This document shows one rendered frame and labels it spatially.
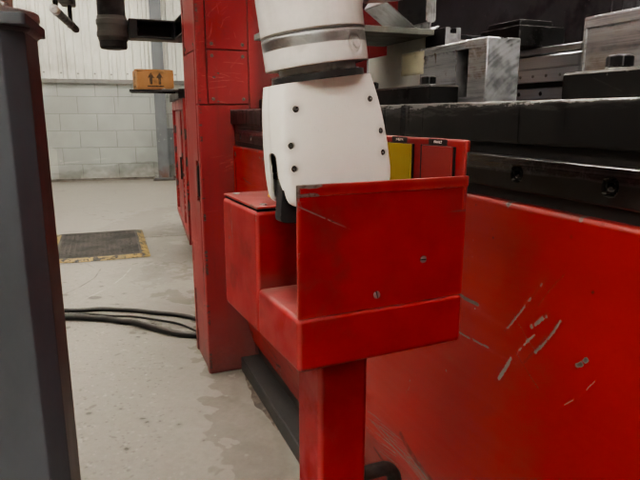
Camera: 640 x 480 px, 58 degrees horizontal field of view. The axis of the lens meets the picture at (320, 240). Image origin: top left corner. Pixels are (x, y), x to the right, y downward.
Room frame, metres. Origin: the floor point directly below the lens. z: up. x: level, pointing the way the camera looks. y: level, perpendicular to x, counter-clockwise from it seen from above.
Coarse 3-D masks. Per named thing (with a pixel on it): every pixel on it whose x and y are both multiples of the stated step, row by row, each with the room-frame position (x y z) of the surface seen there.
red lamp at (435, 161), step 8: (424, 152) 0.54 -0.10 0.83; (432, 152) 0.53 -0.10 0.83; (440, 152) 0.52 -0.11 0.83; (448, 152) 0.51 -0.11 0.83; (424, 160) 0.54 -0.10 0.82; (432, 160) 0.52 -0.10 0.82; (440, 160) 0.51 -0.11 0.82; (448, 160) 0.50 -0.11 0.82; (424, 168) 0.54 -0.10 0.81; (432, 168) 0.52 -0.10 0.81; (440, 168) 0.51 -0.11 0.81; (448, 168) 0.50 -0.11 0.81; (424, 176) 0.54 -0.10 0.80; (432, 176) 0.52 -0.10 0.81; (440, 176) 0.51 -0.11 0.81
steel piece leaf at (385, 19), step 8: (368, 8) 1.11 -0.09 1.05; (376, 8) 1.09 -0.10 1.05; (384, 8) 1.07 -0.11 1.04; (392, 8) 1.05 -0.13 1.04; (376, 16) 1.12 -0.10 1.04; (384, 16) 1.10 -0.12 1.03; (392, 16) 1.08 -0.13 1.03; (400, 16) 1.06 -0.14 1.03; (384, 24) 1.13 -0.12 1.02; (392, 24) 1.11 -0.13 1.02; (400, 24) 1.09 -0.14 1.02; (408, 24) 1.07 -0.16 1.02
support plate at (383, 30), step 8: (368, 32) 0.99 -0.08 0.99; (376, 32) 0.99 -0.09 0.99; (384, 32) 0.99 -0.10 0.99; (392, 32) 0.99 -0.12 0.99; (400, 32) 0.99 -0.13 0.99; (408, 32) 1.00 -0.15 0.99; (416, 32) 1.01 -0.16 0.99; (424, 32) 1.01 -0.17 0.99; (432, 32) 1.02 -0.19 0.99; (256, 40) 1.09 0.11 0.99; (368, 40) 1.09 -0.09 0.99; (376, 40) 1.09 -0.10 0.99; (384, 40) 1.09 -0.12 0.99; (392, 40) 1.09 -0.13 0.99; (400, 40) 1.09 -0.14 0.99; (408, 40) 1.09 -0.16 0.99
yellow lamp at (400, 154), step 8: (392, 144) 0.59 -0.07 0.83; (400, 144) 0.57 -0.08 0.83; (408, 144) 0.56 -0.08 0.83; (392, 152) 0.59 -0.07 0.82; (400, 152) 0.57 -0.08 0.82; (408, 152) 0.56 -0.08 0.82; (392, 160) 0.58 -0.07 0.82; (400, 160) 0.57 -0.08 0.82; (408, 160) 0.56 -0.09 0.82; (392, 168) 0.58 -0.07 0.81; (400, 168) 0.57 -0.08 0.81; (408, 168) 0.56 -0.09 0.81; (392, 176) 0.58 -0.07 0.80; (400, 176) 0.57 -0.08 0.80; (408, 176) 0.56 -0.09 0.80
